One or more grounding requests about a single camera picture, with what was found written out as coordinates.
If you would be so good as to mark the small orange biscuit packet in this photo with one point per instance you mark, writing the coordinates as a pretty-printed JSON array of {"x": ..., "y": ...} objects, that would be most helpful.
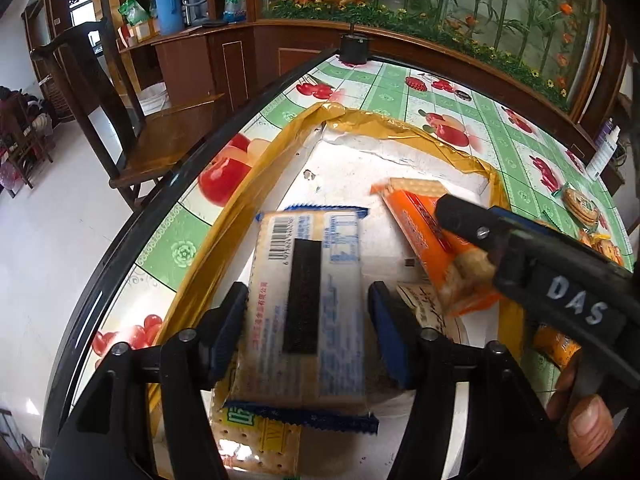
[{"x": 555, "y": 347}]

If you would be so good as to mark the orange cracker packet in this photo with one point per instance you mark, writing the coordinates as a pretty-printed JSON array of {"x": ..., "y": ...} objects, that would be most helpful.
[{"x": 425, "y": 232}]

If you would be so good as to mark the person's right hand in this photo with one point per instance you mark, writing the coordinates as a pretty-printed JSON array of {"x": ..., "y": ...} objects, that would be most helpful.
[{"x": 590, "y": 430}]

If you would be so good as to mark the dark wooden chair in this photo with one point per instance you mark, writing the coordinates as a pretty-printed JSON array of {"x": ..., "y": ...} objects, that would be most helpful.
[{"x": 165, "y": 135}]

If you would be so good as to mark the black cup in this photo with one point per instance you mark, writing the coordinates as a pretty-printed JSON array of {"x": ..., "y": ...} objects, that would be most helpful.
[{"x": 355, "y": 50}]

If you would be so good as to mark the yellow cracker packet green print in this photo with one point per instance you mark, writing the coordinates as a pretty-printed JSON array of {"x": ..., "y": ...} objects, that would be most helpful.
[{"x": 260, "y": 442}]

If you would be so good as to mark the blue thermos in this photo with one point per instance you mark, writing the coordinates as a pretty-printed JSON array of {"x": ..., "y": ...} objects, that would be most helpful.
[{"x": 164, "y": 10}]

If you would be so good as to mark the white bottle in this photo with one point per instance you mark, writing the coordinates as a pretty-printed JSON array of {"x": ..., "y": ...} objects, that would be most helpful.
[{"x": 602, "y": 155}]

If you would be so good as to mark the beige box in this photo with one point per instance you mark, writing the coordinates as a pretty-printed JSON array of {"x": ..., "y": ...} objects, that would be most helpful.
[{"x": 145, "y": 30}]

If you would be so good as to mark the bottle in green bag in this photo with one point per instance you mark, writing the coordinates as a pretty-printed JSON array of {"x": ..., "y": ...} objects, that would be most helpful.
[{"x": 235, "y": 5}]

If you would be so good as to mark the purple bottle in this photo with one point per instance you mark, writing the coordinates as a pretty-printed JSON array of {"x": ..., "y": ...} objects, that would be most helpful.
[{"x": 607, "y": 130}]

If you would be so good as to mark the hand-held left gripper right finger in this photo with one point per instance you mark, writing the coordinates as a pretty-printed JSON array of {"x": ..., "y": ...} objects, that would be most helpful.
[{"x": 390, "y": 342}]

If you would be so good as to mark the wooden rack with clutter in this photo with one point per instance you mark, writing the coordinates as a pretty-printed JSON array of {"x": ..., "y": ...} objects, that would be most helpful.
[{"x": 20, "y": 145}]

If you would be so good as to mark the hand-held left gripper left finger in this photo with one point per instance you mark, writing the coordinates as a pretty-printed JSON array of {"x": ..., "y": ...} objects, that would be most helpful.
[{"x": 227, "y": 332}]

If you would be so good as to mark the blue cracker packet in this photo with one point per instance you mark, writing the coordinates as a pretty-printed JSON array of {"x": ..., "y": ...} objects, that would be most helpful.
[{"x": 342, "y": 345}]

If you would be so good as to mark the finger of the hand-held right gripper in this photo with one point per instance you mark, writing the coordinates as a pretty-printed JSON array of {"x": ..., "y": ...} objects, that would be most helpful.
[
  {"x": 515, "y": 216},
  {"x": 545, "y": 270}
]

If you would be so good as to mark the round biscuit packet green label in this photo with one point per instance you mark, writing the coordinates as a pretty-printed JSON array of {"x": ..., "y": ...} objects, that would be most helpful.
[{"x": 580, "y": 205}]

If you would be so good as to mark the cardboard box with yellow tape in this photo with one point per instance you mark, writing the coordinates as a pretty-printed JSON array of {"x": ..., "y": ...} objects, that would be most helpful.
[{"x": 350, "y": 160}]

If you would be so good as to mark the green snack bag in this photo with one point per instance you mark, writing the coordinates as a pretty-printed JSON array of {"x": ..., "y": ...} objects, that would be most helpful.
[{"x": 132, "y": 12}]

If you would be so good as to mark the glass flower display case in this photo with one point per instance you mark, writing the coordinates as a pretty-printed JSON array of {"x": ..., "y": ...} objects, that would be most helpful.
[{"x": 450, "y": 10}]

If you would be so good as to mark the wooden cabinet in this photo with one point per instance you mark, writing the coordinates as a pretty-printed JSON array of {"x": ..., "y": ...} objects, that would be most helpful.
[{"x": 190, "y": 65}]

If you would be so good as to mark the round biscuit packet orange label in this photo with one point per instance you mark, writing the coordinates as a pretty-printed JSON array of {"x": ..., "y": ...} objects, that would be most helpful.
[{"x": 607, "y": 250}]

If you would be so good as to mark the white bucket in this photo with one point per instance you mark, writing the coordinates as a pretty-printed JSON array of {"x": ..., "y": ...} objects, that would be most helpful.
[{"x": 152, "y": 100}]

